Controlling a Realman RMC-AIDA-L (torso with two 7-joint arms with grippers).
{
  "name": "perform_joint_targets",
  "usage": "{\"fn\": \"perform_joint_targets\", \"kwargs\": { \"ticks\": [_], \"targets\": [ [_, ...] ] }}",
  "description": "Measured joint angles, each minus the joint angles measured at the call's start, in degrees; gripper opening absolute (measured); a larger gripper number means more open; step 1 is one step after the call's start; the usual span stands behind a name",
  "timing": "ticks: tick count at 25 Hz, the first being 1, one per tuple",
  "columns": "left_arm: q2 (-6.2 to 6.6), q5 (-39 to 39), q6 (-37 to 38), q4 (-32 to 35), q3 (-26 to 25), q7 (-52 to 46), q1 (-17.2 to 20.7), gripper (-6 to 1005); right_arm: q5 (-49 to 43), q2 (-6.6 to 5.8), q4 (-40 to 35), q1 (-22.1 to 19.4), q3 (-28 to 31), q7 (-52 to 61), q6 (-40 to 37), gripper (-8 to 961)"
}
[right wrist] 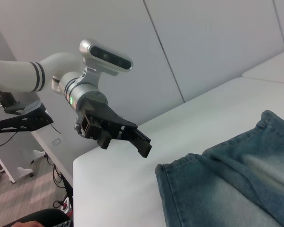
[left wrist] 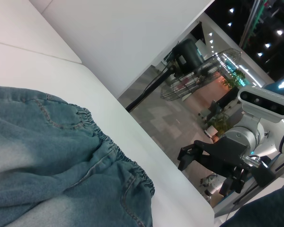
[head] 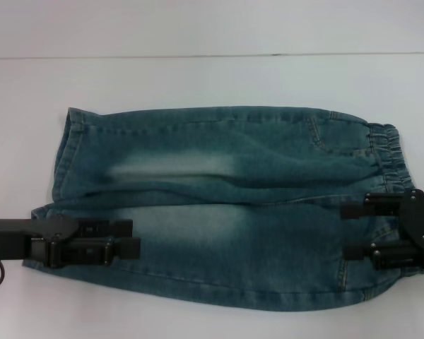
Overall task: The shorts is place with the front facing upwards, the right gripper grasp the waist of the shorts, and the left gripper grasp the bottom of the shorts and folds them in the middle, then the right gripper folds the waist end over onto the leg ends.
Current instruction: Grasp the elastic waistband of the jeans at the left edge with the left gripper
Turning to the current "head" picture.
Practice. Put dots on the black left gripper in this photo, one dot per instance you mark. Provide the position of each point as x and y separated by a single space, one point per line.
7 240

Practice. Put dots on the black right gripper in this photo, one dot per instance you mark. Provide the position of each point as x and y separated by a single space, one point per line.
420 222

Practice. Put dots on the blue denim shorts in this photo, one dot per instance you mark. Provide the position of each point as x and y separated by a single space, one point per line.
215 159

